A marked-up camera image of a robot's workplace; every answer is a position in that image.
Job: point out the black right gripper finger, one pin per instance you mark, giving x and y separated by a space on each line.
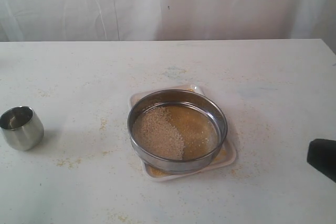
322 156

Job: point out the yellow millet grain pile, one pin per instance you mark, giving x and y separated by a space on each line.
200 122

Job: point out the white backdrop curtain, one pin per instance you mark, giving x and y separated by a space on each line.
118 20

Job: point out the white square plastic tray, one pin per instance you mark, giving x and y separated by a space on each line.
225 157

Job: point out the stainless steel cup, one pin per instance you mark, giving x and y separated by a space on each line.
21 128

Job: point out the round steel mesh sieve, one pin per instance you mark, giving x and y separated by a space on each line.
137 110

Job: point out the white coarse grain pile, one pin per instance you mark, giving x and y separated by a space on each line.
155 133

